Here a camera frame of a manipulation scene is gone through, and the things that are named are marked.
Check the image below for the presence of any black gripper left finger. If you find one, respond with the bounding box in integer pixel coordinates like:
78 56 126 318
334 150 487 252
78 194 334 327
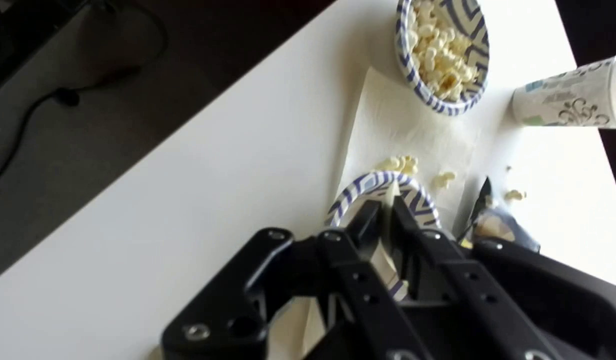
318 201 435 360

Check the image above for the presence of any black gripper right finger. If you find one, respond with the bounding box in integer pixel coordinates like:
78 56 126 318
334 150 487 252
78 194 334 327
391 194 564 360

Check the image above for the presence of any black snack wrapper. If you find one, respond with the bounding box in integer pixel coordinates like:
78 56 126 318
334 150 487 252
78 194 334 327
457 175 545 257

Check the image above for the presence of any popcorn piece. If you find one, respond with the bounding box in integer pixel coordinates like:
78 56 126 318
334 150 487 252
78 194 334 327
433 169 460 191
380 152 423 178
503 186 531 203

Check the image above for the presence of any blue patterned paper bowl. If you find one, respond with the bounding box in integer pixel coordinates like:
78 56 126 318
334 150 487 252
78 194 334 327
324 170 447 237

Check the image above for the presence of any white paper napkin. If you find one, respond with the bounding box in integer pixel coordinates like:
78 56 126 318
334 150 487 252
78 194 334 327
267 64 500 360

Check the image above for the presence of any blue patterned bowl with popcorn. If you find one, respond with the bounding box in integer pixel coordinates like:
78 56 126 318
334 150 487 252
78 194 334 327
392 0 492 118

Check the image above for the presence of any patterned paper cup with scrap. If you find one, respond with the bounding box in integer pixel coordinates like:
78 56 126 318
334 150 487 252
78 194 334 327
508 50 616 130

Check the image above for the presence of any popcorn heap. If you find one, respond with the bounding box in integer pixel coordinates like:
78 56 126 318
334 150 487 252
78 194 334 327
411 0 483 97

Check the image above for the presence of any thin black cable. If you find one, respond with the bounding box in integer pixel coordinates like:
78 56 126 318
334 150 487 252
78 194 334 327
0 0 172 191

